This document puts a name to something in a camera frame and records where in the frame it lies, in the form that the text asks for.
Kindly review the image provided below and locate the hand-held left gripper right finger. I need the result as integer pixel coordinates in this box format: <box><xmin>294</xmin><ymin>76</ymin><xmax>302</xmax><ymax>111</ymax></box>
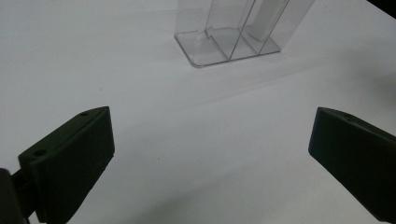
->
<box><xmin>308</xmin><ymin>106</ymin><xmax>396</xmax><ymax>224</ymax></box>

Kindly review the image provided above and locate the clear plastic compartment organizer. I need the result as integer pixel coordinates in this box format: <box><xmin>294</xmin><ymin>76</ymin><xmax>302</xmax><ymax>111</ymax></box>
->
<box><xmin>174</xmin><ymin>0</ymin><xmax>318</xmax><ymax>68</ymax></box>

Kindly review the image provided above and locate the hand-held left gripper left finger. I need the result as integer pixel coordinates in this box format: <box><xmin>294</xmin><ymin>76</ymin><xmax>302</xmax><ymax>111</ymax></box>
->
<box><xmin>18</xmin><ymin>105</ymin><xmax>116</xmax><ymax>224</ymax></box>

